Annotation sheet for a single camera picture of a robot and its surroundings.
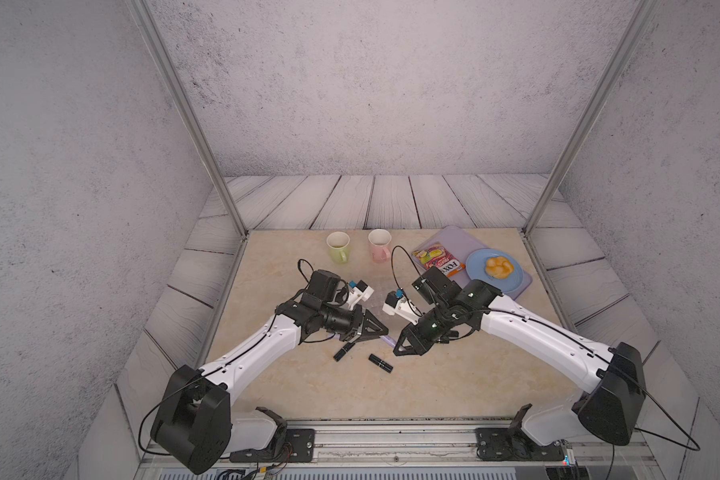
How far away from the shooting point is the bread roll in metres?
1.05

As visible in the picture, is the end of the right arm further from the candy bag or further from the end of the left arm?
the candy bag

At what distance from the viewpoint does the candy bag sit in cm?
109

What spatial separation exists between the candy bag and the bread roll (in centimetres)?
9
